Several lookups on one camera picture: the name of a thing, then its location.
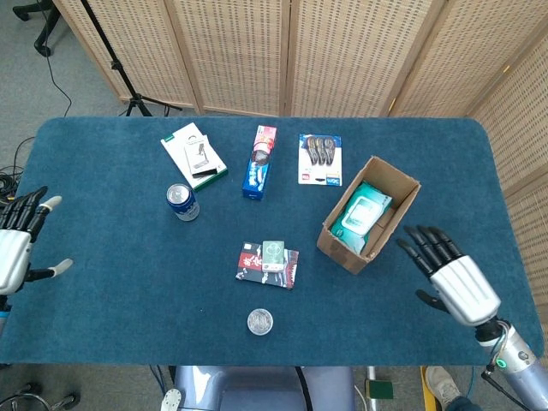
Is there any green wet wipes pack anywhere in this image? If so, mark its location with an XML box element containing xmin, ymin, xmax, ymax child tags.
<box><xmin>330</xmin><ymin>181</ymin><xmax>394</xmax><ymax>254</ymax></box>

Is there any blue Oreo cookie box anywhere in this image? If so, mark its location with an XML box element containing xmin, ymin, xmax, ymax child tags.
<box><xmin>241</xmin><ymin>124</ymin><xmax>278</xmax><ymax>201</ymax></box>

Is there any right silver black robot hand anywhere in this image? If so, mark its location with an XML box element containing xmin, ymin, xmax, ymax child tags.
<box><xmin>396</xmin><ymin>224</ymin><xmax>503</xmax><ymax>329</ymax></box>

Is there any open cardboard box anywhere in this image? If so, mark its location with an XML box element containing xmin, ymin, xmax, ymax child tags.
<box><xmin>316</xmin><ymin>155</ymin><xmax>422</xmax><ymax>275</ymax></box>

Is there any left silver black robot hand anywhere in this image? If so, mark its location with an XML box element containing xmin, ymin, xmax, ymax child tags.
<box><xmin>0</xmin><ymin>185</ymin><xmax>74</xmax><ymax>297</ymax></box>

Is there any blue soda can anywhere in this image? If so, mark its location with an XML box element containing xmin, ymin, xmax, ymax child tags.
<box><xmin>165</xmin><ymin>183</ymin><xmax>201</xmax><ymax>223</ymax></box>

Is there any small green block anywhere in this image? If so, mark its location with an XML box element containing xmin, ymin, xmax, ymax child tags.
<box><xmin>364</xmin><ymin>379</ymin><xmax>394</xmax><ymax>400</ymax></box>

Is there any dark blue trouser leg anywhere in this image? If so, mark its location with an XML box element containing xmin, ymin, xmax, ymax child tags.
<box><xmin>444</xmin><ymin>394</ymin><xmax>479</xmax><ymax>411</ymax></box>

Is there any red black snack packet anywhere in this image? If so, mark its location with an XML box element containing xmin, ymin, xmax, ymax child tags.
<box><xmin>235</xmin><ymin>241</ymin><xmax>301</xmax><ymax>291</ymax></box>

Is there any black floor cable bundle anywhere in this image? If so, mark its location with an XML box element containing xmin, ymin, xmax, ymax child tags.
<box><xmin>0</xmin><ymin>135</ymin><xmax>38</xmax><ymax>211</ymax></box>

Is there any black office chair base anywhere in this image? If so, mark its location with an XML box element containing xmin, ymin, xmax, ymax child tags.
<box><xmin>12</xmin><ymin>0</ymin><xmax>62</xmax><ymax>57</ymax></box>

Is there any blue carpet table cover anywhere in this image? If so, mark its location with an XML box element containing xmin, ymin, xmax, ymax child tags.
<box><xmin>0</xmin><ymin>116</ymin><xmax>545</xmax><ymax>368</ymax></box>

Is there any round silver metal tin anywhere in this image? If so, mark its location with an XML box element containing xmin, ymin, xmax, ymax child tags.
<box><xmin>247</xmin><ymin>307</ymin><xmax>276</xmax><ymax>337</ymax></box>

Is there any black wheeled stand base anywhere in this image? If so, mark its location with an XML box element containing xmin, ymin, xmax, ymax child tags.
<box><xmin>0</xmin><ymin>380</ymin><xmax>82</xmax><ymax>411</ymax></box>

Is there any white green flat box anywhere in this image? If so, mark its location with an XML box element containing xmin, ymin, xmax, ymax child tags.
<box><xmin>160</xmin><ymin>122</ymin><xmax>229</xmax><ymax>193</ymax></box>

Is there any thin black floor cable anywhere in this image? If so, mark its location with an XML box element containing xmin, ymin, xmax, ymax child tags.
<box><xmin>44</xmin><ymin>53</ymin><xmax>73</xmax><ymax>117</ymax></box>

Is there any green pocket tissue pack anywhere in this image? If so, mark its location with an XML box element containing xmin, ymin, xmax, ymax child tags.
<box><xmin>260</xmin><ymin>240</ymin><xmax>286</xmax><ymax>274</ymax></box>

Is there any beige sneaker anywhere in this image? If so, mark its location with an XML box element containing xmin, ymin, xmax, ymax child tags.
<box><xmin>425</xmin><ymin>366</ymin><xmax>462</xmax><ymax>406</ymax></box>

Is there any black tripod stand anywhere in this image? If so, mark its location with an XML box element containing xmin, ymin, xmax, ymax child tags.
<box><xmin>80</xmin><ymin>0</ymin><xmax>183</xmax><ymax>117</ymax></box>

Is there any blister card with three items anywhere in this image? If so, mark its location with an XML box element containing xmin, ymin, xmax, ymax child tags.
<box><xmin>297</xmin><ymin>133</ymin><xmax>344</xmax><ymax>188</ymax></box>

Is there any blue-grey robot torso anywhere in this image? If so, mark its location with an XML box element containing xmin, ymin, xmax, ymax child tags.
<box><xmin>160</xmin><ymin>365</ymin><xmax>356</xmax><ymax>411</ymax></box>

